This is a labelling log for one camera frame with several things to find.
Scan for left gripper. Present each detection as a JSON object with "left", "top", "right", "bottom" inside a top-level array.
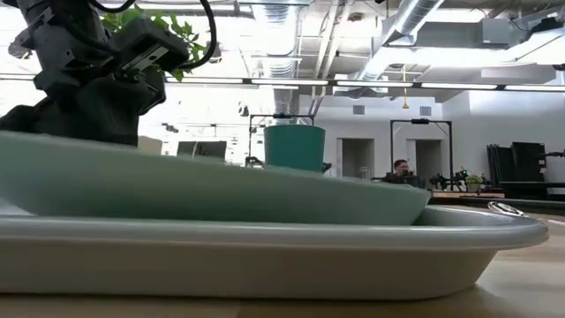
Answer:
[{"left": 0, "top": 16, "right": 192, "bottom": 148}]

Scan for light green plate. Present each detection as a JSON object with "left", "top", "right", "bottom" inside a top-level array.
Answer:
[{"left": 0, "top": 130, "right": 432, "bottom": 227}]

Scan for dark green cup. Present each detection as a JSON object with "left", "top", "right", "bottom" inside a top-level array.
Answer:
[{"left": 263, "top": 124, "right": 327, "bottom": 174}]

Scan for grey plastic tray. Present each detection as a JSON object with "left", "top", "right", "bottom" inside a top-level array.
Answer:
[{"left": 0, "top": 203, "right": 551, "bottom": 302}]

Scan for beige box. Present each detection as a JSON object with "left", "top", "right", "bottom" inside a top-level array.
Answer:
[{"left": 137, "top": 135, "right": 164, "bottom": 155}]

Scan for dark monitor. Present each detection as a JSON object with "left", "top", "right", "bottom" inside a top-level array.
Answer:
[{"left": 176, "top": 140, "right": 228, "bottom": 161}]

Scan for ceiling light strip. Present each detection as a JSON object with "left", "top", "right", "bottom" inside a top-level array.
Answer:
[
  {"left": 503, "top": 84, "right": 565, "bottom": 93},
  {"left": 250, "top": 78, "right": 330, "bottom": 87},
  {"left": 419, "top": 82, "right": 499, "bottom": 91},
  {"left": 335, "top": 80, "right": 414, "bottom": 88},
  {"left": 165, "top": 77, "right": 245, "bottom": 85}
]

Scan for green leafy plant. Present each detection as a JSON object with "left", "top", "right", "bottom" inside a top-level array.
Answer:
[{"left": 100, "top": 4, "right": 207, "bottom": 83}]

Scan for yellow hanging pendant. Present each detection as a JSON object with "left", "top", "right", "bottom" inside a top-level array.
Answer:
[{"left": 400, "top": 65, "right": 411, "bottom": 110}]

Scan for person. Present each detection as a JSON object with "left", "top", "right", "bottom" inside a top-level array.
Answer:
[{"left": 381, "top": 158, "right": 425, "bottom": 186}]

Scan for background wooden table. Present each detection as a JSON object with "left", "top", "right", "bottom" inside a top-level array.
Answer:
[{"left": 430, "top": 189, "right": 507, "bottom": 200}]

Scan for small potted plant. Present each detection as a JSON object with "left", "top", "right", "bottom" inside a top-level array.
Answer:
[{"left": 463, "top": 174, "right": 486, "bottom": 193}]

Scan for black stacked panels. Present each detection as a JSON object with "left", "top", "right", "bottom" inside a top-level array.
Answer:
[{"left": 486, "top": 140, "right": 548, "bottom": 183}]

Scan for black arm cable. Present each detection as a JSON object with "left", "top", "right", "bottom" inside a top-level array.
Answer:
[{"left": 176, "top": 0, "right": 218, "bottom": 72}]

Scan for silver ventilation duct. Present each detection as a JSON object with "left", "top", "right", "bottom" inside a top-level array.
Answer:
[
  {"left": 352, "top": 0, "right": 447, "bottom": 83},
  {"left": 251, "top": 0, "right": 310, "bottom": 116}
]

